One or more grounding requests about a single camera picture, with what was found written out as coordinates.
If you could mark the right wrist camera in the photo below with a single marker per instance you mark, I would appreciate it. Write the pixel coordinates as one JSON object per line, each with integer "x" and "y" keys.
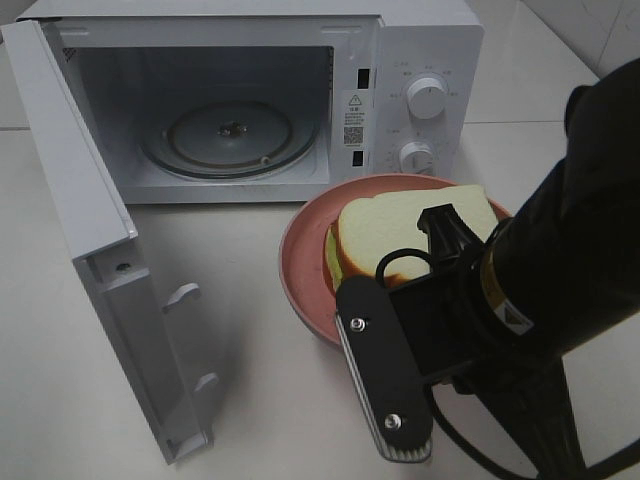
{"x": 380, "y": 365}

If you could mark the pink round plate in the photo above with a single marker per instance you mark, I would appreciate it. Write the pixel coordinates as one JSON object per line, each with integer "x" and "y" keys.
{"x": 302, "y": 269}

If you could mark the white bread sandwich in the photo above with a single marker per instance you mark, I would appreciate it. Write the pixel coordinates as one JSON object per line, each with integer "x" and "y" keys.
{"x": 367, "y": 229}

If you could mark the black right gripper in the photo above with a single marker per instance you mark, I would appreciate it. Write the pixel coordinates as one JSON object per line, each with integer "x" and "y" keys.
{"x": 444, "y": 341}

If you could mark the white upper microwave knob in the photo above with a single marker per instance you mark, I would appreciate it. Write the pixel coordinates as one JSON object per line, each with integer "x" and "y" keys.
{"x": 426, "y": 96}

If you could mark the white microwave oven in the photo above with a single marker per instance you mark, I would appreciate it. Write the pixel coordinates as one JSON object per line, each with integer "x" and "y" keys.
{"x": 347, "y": 63}

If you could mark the white microwave knob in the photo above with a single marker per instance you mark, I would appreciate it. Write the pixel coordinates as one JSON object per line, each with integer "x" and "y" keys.
{"x": 416, "y": 158}
{"x": 426, "y": 96}

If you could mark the white microwave door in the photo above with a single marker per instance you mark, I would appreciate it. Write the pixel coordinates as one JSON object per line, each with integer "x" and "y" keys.
{"x": 104, "y": 246}

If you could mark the white lower microwave knob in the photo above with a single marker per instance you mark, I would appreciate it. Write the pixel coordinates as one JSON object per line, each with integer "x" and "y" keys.
{"x": 416, "y": 158}

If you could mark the green lettuce leaf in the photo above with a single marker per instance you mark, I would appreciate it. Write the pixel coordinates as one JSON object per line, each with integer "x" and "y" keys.
{"x": 332, "y": 263}

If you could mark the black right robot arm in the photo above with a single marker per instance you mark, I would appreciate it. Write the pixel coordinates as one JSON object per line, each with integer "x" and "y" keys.
{"x": 496, "y": 316}

